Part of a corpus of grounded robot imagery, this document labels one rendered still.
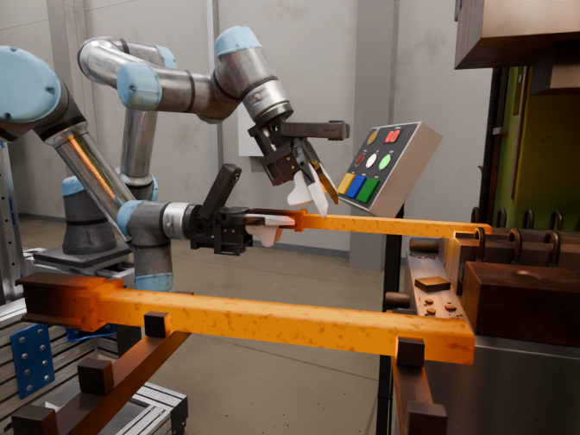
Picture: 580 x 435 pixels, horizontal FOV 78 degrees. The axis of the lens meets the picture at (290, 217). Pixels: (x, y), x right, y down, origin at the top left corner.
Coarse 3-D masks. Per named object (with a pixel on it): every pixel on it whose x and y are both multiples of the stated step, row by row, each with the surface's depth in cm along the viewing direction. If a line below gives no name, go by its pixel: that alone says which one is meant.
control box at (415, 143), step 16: (384, 128) 118; (400, 128) 106; (416, 128) 97; (368, 144) 123; (384, 144) 111; (400, 144) 101; (416, 144) 97; (432, 144) 98; (368, 160) 116; (400, 160) 97; (416, 160) 98; (368, 176) 110; (384, 176) 100; (400, 176) 98; (416, 176) 99; (384, 192) 98; (400, 192) 99; (368, 208) 99; (384, 208) 99
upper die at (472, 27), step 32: (480, 0) 48; (512, 0) 45; (544, 0) 44; (576, 0) 44; (480, 32) 47; (512, 32) 46; (544, 32) 45; (576, 32) 44; (480, 64) 61; (512, 64) 61
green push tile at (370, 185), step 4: (368, 180) 107; (372, 180) 104; (376, 180) 101; (380, 180) 101; (368, 184) 106; (372, 184) 103; (376, 184) 101; (364, 188) 106; (368, 188) 104; (372, 188) 101; (360, 192) 108; (364, 192) 105; (368, 192) 103; (372, 192) 101; (360, 196) 106; (364, 196) 104; (368, 196) 101; (360, 200) 105; (364, 200) 102; (368, 200) 101
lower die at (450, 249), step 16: (448, 240) 62; (464, 240) 55; (496, 240) 55; (528, 240) 54; (560, 240) 53; (576, 240) 52; (448, 256) 61; (464, 256) 52; (496, 256) 51; (512, 256) 51; (528, 256) 50; (544, 256) 50; (560, 256) 49; (576, 256) 49; (448, 272) 61
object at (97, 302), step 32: (32, 288) 36; (64, 288) 34; (96, 288) 34; (32, 320) 36; (64, 320) 35; (96, 320) 33; (128, 320) 33; (192, 320) 31; (224, 320) 31; (256, 320) 30; (288, 320) 30; (320, 320) 29; (352, 320) 29; (384, 320) 29; (416, 320) 29; (448, 320) 29; (384, 352) 28; (448, 352) 27
